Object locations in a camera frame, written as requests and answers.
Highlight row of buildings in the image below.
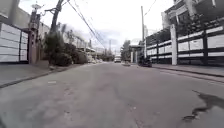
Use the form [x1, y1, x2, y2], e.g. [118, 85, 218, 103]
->
[56, 22, 101, 64]

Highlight brown gate pillar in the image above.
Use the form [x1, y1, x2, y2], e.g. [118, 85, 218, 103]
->
[27, 9, 42, 65]

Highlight puddle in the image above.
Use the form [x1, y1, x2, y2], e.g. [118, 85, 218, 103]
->
[181, 90, 224, 123]

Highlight utility pole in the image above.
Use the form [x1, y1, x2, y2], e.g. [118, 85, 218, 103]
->
[49, 0, 65, 38]
[140, 5, 146, 58]

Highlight tree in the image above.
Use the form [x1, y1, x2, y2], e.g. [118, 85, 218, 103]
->
[120, 39, 133, 63]

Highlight white panelled fence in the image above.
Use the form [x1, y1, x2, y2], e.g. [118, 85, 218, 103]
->
[145, 23, 224, 67]
[0, 22, 30, 64]

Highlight small white building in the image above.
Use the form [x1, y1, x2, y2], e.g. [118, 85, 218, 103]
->
[129, 37, 147, 64]

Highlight pale building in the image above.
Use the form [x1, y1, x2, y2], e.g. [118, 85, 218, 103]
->
[160, 0, 224, 34]

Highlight overhead wires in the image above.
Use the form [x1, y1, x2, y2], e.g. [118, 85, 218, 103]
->
[39, 0, 158, 51]

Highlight grey asphalt road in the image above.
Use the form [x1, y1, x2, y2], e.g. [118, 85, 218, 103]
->
[0, 61, 224, 128]

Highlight white vehicle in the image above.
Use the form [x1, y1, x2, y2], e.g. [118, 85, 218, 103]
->
[113, 55, 123, 64]

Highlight concrete pavement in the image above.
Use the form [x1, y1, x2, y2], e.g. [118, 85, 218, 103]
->
[151, 63, 224, 83]
[0, 62, 88, 89]

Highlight dark vehicle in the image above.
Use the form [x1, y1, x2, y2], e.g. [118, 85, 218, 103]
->
[138, 54, 153, 68]

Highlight bushes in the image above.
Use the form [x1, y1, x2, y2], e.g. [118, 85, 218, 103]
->
[42, 31, 89, 67]

